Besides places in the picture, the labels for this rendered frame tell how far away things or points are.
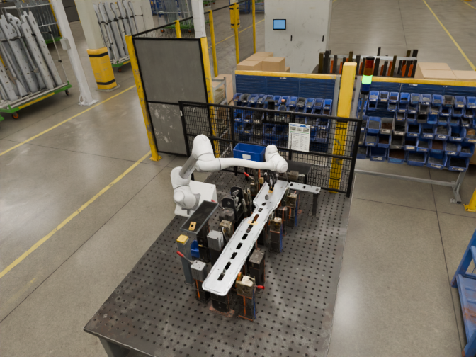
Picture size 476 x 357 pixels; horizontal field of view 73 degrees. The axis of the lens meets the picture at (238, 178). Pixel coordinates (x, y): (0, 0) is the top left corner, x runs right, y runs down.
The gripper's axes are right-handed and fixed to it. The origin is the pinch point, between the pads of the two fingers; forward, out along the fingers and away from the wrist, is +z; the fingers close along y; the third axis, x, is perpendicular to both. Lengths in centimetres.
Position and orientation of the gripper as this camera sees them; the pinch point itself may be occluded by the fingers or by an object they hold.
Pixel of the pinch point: (271, 186)
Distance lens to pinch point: 295.3
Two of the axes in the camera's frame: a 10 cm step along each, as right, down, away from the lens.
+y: 9.1, 1.8, -3.7
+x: 4.0, -5.2, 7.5
